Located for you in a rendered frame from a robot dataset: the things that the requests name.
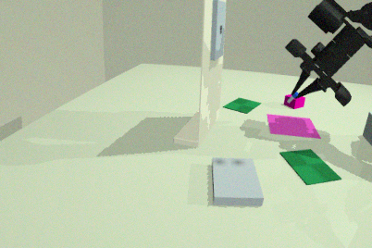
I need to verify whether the green flat square patch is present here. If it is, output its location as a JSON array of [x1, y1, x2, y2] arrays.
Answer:
[[279, 149, 342, 185]]

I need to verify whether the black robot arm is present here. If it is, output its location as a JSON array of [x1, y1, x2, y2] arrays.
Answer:
[[308, 0, 372, 57]]

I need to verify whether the magenta square marker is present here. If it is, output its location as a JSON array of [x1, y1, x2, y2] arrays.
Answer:
[[267, 114, 321, 139]]

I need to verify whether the magenta cube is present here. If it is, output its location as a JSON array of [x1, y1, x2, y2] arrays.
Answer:
[[284, 94, 305, 109]]

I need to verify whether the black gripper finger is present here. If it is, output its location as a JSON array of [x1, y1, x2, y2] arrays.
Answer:
[[295, 77, 327, 99], [291, 62, 311, 95]]

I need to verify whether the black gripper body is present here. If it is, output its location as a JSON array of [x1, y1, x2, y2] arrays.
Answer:
[[285, 39, 352, 106]]

